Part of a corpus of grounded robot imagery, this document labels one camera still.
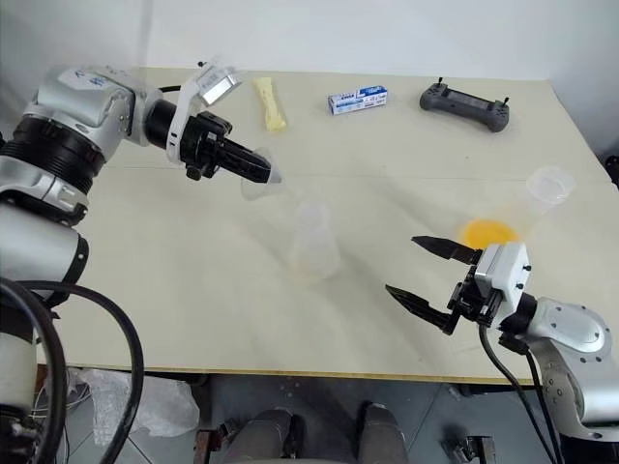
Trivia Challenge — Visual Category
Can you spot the grey handheld remote controller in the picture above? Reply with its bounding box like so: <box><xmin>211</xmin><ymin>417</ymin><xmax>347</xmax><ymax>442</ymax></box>
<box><xmin>418</xmin><ymin>77</ymin><xmax>512</xmax><ymax>134</ymax></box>

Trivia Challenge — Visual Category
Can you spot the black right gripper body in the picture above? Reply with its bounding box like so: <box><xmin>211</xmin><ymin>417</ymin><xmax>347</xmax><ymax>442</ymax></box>
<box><xmin>446</xmin><ymin>262</ymin><xmax>504</xmax><ymax>331</ymax></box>

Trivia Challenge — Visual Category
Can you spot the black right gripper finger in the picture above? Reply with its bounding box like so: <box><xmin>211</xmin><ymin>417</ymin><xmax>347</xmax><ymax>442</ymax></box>
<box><xmin>384</xmin><ymin>284</ymin><xmax>459</xmax><ymax>337</ymax></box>
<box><xmin>410</xmin><ymin>235</ymin><xmax>486</xmax><ymax>267</ymax></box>

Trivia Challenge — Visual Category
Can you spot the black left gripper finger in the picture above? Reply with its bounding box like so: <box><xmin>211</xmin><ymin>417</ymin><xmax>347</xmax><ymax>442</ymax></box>
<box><xmin>217</xmin><ymin>154</ymin><xmax>271</xmax><ymax>186</ymax></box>
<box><xmin>221</xmin><ymin>137</ymin><xmax>275</xmax><ymax>179</ymax></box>

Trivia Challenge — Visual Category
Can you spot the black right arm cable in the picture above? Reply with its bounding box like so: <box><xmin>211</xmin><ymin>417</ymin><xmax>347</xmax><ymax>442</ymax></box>
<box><xmin>478</xmin><ymin>322</ymin><xmax>558</xmax><ymax>464</ymax></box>
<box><xmin>524</xmin><ymin>348</ymin><xmax>566</xmax><ymax>464</ymax></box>

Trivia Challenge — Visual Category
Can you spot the clear cup with orange liquid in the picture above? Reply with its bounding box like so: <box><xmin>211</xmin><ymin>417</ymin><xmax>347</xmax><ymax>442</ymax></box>
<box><xmin>460</xmin><ymin>165</ymin><xmax>577</xmax><ymax>248</ymax></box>

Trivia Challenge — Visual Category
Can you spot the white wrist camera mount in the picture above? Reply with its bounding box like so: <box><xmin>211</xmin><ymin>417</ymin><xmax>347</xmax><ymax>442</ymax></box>
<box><xmin>473</xmin><ymin>241</ymin><xmax>533</xmax><ymax>311</ymax></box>
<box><xmin>165</xmin><ymin>54</ymin><xmax>249</xmax><ymax>168</ymax></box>

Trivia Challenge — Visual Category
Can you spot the dark rounded shape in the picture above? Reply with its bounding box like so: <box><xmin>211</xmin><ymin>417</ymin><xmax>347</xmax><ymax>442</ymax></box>
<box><xmin>225</xmin><ymin>407</ymin><xmax>305</xmax><ymax>464</ymax></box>
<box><xmin>359</xmin><ymin>401</ymin><xmax>423</xmax><ymax>464</ymax></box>

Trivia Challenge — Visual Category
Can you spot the crumpled clear plastic bag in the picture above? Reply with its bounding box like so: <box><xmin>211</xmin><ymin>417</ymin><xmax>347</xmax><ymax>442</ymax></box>
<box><xmin>66</xmin><ymin>365</ymin><xmax>200</xmax><ymax>450</ymax></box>

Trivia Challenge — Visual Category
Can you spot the blue and white small box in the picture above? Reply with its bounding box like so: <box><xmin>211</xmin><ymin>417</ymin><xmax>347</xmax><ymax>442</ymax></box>
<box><xmin>327</xmin><ymin>83</ymin><xmax>390</xmax><ymax>117</ymax></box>

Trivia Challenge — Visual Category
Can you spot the clear plastic cup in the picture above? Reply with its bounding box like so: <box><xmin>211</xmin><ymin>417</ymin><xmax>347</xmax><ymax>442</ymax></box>
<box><xmin>240</xmin><ymin>146</ymin><xmax>287</xmax><ymax>202</ymax></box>

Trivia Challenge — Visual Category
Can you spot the black object at table side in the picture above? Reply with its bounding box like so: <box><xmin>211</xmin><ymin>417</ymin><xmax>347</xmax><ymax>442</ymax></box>
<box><xmin>603</xmin><ymin>153</ymin><xmax>619</xmax><ymax>189</ymax></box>

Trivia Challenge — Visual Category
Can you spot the clear plastic bottle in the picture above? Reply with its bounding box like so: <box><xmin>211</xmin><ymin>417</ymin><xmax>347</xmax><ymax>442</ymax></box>
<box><xmin>288</xmin><ymin>189</ymin><xmax>342</xmax><ymax>282</ymax></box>

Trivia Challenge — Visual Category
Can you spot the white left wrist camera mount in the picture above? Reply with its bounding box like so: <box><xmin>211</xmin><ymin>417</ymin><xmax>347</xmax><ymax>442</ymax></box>
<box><xmin>165</xmin><ymin>54</ymin><xmax>249</xmax><ymax>168</ymax></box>

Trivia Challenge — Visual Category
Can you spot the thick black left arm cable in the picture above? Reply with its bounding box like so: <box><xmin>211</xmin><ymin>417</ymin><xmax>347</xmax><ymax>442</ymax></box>
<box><xmin>0</xmin><ymin>279</ymin><xmax>146</xmax><ymax>464</ymax></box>
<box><xmin>0</xmin><ymin>283</ymin><xmax>69</xmax><ymax>464</ymax></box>

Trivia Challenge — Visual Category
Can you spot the yellow snack packet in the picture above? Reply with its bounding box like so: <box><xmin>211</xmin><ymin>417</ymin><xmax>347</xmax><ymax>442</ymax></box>
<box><xmin>251</xmin><ymin>76</ymin><xmax>289</xmax><ymax>133</ymax></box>

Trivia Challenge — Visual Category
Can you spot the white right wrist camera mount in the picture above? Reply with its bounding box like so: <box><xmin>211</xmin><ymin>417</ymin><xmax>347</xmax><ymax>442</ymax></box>
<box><xmin>473</xmin><ymin>241</ymin><xmax>533</xmax><ymax>311</ymax></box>

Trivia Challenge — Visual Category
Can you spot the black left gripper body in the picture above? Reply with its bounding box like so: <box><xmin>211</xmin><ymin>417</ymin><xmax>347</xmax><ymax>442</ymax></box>
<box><xmin>182</xmin><ymin>111</ymin><xmax>234</xmax><ymax>183</ymax></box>

